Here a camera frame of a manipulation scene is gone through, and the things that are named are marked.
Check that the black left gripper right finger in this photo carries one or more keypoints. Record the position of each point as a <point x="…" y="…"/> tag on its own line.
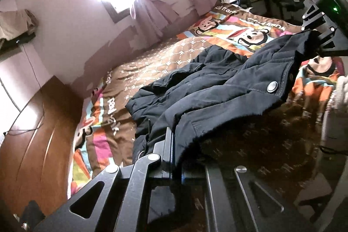
<point x="238" y="201"/>

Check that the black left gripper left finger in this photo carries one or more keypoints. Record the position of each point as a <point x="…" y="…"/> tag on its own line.
<point x="120" y="199"/>

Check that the black padded jacket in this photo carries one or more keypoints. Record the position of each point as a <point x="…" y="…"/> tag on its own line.
<point x="231" y="109"/>

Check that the brown patterned bed quilt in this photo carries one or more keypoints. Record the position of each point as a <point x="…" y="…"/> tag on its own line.
<point x="106" y="132"/>

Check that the wooden headboard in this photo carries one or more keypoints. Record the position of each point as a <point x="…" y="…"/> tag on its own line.
<point x="36" y="154"/>

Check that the pink curtain left panel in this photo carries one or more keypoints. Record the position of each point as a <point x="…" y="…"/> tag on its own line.
<point x="152" y="17"/>

